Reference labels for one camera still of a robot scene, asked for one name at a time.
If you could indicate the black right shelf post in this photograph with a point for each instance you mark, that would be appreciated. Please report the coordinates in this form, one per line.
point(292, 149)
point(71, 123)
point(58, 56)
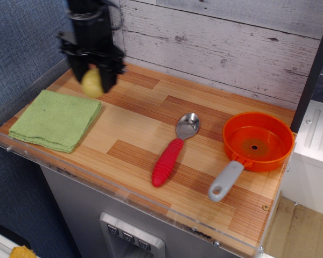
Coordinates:
point(308, 89)

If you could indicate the grey toy cabinet front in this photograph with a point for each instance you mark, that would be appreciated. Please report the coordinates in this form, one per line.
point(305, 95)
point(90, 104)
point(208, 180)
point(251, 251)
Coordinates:
point(82, 205)

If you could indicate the clear acrylic table guard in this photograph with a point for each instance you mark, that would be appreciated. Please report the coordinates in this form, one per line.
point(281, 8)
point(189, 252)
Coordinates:
point(137, 121)

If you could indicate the green folded cloth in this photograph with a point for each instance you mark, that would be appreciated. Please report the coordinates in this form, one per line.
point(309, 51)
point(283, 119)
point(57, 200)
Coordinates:
point(55, 121)

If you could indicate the orange pan with grey handle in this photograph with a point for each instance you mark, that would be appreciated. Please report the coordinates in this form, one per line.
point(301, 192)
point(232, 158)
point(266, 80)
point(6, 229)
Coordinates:
point(253, 141)

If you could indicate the silver dispenser button panel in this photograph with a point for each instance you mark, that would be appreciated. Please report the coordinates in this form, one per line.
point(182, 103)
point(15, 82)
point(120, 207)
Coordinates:
point(132, 237)

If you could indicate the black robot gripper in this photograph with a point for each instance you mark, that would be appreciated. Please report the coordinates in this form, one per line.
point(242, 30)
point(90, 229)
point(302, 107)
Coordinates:
point(91, 42)

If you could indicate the red handled metal spoon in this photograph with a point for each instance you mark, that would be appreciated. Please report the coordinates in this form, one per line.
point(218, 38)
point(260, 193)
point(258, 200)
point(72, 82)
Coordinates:
point(186, 127)

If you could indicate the yellow black object bottom left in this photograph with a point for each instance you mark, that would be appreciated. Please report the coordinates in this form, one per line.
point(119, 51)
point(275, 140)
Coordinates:
point(22, 252)

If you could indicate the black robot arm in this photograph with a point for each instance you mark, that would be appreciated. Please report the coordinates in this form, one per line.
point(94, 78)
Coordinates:
point(89, 6)

